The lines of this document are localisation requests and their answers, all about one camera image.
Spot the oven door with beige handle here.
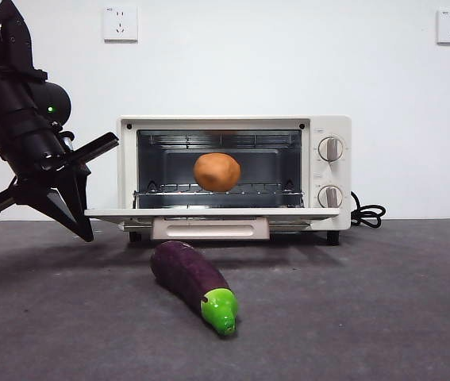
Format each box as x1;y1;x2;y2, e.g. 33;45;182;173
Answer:
84;207;341;242

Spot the brown potato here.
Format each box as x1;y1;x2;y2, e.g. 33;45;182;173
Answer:
192;152;242;194

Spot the beige oven knob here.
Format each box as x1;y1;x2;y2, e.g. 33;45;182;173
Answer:
317;137;345;164
317;184;344;210

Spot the white toaster oven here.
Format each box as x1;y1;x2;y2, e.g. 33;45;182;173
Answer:
117;114;352;245

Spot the purple eggplant with green stem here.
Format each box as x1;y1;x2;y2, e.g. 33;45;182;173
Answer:
149;240;240;338

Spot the metal wire oven rack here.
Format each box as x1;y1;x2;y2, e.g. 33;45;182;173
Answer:
133;182;304;210

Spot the black oven power cable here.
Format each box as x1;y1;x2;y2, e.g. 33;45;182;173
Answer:
350;191;387;230

